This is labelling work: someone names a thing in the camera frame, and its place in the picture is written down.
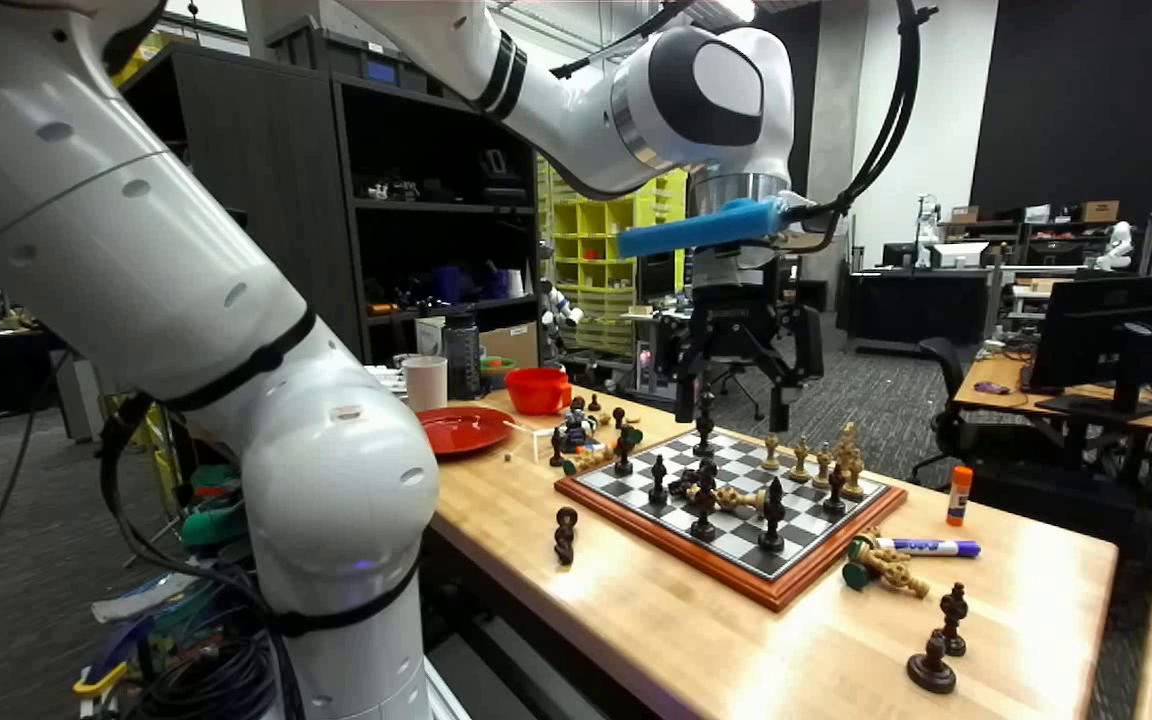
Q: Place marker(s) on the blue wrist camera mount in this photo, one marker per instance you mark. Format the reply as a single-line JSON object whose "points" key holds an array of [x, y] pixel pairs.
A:
{"points": [[727, 224]]}

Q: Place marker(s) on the black chess piece off board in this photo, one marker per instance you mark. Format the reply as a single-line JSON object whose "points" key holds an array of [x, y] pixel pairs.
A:
{"points": [[566, 534]]}

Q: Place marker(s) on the black chess piece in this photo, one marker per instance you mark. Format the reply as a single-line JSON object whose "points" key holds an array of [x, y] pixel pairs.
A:
{"points": [[659, 492], [773, 515], [704, 503], [955, 609]]}

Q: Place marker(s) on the yellow storage bins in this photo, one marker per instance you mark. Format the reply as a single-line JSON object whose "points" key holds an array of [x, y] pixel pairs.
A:
{"points": [[586, 253]]}

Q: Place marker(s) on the gold chess piece far corner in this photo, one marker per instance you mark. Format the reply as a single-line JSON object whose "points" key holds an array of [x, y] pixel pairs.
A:
{"points": [[846, 459]]}

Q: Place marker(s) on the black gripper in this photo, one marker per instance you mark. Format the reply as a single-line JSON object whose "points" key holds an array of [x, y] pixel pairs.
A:
{"points": [[749, 300]]}

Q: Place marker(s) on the wooden side desk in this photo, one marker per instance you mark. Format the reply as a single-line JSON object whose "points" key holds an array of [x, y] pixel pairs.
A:
{"points": [[997, 380]]}

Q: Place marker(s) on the blue marker pen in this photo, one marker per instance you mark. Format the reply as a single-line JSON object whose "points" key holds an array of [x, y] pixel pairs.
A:
{"points": [[941, 549]]}

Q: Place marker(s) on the red bowl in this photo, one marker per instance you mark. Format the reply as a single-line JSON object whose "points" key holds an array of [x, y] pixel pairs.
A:
{"points": [[539, 390]]}

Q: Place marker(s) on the black computer monitor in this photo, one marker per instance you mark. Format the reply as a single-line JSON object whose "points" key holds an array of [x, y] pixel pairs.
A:
{"points": [[1099, 333]]}

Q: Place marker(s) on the black pawn near table edge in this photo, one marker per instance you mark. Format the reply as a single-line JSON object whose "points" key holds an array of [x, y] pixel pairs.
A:
{"points": [[931, 668]]}

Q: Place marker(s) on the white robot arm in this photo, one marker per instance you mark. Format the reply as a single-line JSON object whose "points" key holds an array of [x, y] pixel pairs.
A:
{"points": [[141, 271]]}

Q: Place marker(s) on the dark metal shelf unit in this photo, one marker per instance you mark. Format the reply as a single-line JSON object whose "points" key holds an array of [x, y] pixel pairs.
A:
{"points": [[376, 195]]}

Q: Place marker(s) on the white cup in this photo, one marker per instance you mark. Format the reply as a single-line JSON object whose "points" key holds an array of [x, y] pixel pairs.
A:
{"points": [[425, 380]]}

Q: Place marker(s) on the wooden framed chess board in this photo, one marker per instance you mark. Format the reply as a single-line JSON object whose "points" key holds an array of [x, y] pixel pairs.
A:
{"points": [[813, 529]]}

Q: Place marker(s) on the gold chess piece lying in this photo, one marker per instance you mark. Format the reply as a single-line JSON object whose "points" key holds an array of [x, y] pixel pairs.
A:
{"points": [[871, 565]]}

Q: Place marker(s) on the orange glue stick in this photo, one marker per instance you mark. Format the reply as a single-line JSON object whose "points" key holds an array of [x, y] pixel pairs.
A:
{"points": [[958, 492]]}

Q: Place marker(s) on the red plate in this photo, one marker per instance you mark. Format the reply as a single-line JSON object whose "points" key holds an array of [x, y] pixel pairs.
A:
{"points": [[465, 430]]}

